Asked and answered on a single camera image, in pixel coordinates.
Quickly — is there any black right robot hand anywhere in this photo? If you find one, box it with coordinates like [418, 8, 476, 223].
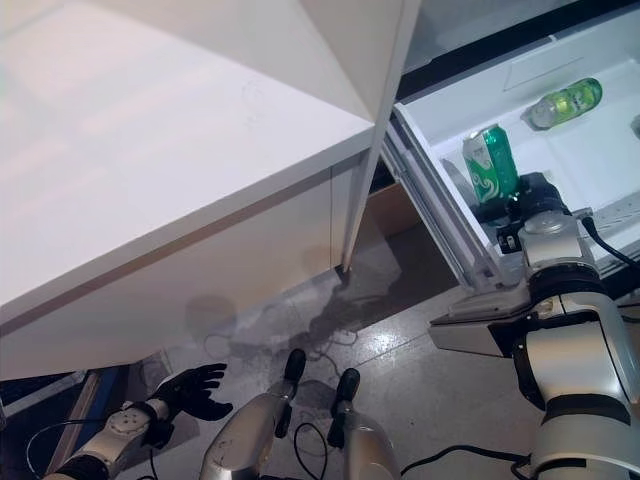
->
[477, 172, 574, 226]

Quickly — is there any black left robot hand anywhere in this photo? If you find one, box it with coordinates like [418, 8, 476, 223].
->
[149, 362, 235, 422]

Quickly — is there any green drink can white logo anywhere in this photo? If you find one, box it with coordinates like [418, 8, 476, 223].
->
[462, 123, 521, 207]

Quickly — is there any white fridge drawer steel front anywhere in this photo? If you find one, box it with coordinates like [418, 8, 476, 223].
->
[382, 4, 640, 359]

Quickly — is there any stainless steel fridge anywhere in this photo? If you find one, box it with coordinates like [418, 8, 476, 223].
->
[399, 0, 640, 101]

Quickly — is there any green bottle lying left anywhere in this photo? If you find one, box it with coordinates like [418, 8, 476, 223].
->
[522, 77, 604, 132]

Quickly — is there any brown wooden panel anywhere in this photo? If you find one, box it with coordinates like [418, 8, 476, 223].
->
[366, 181, 417, 237]

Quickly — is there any tall white cabinet panel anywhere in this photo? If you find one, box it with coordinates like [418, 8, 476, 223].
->
[99, 0, 422, 279]

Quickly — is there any silver right robot leg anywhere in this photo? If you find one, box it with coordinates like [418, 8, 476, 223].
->
[327, 368, 402, 480]

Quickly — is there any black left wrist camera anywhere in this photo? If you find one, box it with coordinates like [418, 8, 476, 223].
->
[142, 418, 176, 450]

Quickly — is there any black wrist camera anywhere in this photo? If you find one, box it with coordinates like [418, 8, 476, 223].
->
[142, 418, 176, 450]
[496, 223, 525, 255]

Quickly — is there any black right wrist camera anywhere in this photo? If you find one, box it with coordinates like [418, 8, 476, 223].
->
[496, 223, 525, 255]

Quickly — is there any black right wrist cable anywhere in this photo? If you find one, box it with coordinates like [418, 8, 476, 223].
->
[582, 214, 640, 265]

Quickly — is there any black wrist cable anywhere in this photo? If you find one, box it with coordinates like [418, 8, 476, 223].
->
[27, 419, 109, 474]
[582, 214, 640, 265]

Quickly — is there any thin black floor cable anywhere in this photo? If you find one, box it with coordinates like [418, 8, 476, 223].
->
[292, 422, 332, 480]

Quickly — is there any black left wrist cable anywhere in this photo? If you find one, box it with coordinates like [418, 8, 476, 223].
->
[27, 419, 109, 474]

